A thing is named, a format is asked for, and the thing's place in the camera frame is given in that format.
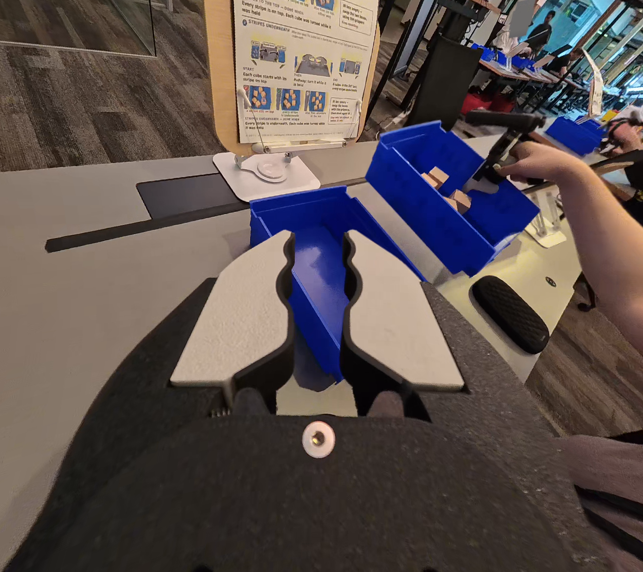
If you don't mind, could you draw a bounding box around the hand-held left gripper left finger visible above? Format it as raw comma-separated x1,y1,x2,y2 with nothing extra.
170,230,296,414

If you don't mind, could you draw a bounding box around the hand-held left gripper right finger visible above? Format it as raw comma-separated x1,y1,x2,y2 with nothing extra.
341,229,465,416

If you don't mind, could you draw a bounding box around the blue plastic bin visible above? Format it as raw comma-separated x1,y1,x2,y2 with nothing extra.
545,115,604,157
365,120,541,278
249,186,429,385

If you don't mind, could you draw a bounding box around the person's right forearm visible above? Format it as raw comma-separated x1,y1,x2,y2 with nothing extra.
547,152,643,338

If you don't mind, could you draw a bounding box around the person's right hand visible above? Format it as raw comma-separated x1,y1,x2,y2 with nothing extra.
494,140,571,187

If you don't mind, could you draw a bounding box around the black office chair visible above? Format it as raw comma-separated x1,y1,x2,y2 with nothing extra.
416,36,484,132

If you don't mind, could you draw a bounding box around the black pad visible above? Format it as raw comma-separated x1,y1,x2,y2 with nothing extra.
469,275,552,356

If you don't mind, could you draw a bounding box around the black framed grey board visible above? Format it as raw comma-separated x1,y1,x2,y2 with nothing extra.
391,0,451,81

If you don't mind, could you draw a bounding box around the instruction sheet on clipboard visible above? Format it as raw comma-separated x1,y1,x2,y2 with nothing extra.
203,0,381,152

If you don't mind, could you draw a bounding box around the dark table cable cover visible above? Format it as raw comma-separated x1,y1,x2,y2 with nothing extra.
45,173,368,254

